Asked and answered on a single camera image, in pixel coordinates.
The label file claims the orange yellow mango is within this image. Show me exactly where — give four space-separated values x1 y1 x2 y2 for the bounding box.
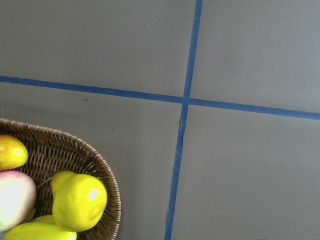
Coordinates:
0 134 29 171

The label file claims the brown wicker basket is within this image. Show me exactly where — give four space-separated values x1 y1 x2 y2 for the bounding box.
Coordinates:
0 118 121 240

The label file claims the pale pink peach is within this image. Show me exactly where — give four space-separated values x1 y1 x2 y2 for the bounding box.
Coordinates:
0 170 37 231

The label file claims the yellow lemon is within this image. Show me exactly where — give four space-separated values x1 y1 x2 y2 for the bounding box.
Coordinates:
51 171 108 232

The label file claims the yellow starfruit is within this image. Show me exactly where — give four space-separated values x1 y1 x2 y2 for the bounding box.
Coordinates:
3 215 77 240

